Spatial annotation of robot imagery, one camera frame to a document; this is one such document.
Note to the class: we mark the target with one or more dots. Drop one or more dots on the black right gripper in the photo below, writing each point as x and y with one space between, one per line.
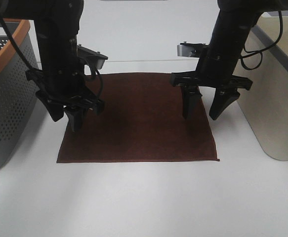
226 92

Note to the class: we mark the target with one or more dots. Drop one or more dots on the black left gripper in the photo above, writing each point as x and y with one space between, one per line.
65 93

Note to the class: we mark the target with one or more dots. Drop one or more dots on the dark brown towel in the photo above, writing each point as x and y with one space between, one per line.
142 122

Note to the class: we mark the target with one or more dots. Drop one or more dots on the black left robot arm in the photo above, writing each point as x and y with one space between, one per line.
65 66

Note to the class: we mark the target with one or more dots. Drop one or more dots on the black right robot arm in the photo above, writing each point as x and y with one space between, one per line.
218 59

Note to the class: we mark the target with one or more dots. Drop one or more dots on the grey perforated basket orange rim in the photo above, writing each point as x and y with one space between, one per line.
17 98

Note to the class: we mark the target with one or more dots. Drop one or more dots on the beige basket with grey rim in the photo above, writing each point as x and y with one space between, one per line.
265 105

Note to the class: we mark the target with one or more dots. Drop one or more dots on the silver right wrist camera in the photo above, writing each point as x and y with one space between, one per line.
194 50

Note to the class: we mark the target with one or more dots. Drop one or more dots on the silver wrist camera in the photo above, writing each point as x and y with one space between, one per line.
194 50
93 58

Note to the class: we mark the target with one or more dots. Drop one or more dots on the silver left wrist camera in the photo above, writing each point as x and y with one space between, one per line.
93 58

